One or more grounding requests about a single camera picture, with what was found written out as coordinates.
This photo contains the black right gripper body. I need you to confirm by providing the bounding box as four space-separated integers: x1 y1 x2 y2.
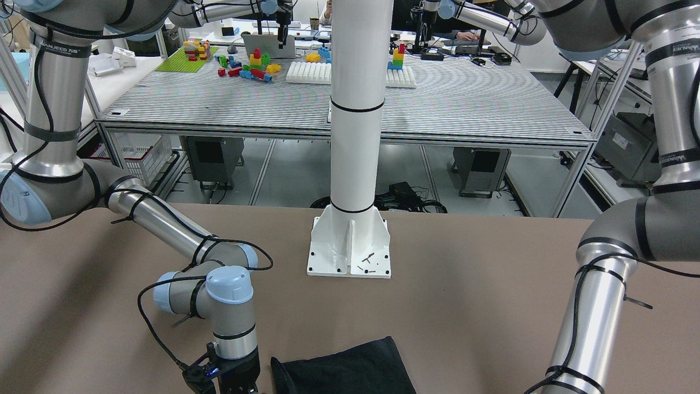
218 347 261 393

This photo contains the black t-shirt with logo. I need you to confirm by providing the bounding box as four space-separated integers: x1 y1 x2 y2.
270 336 416 393

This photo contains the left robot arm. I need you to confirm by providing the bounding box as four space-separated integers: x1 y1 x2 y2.
528 1 699 393

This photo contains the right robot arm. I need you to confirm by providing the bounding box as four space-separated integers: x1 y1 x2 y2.
2 1 261 393

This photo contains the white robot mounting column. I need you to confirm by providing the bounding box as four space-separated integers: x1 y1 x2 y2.
306 1 393 279

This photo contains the white plastic basket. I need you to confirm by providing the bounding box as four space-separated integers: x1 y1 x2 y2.
114 133 172 186

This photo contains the white egg tray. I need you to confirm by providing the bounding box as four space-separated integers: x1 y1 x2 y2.
285 62 332 85

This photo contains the green lego baseplate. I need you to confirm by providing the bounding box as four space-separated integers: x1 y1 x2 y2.
154 47 219 73

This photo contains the striped background work table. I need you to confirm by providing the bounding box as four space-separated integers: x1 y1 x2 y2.
96 55 595 154

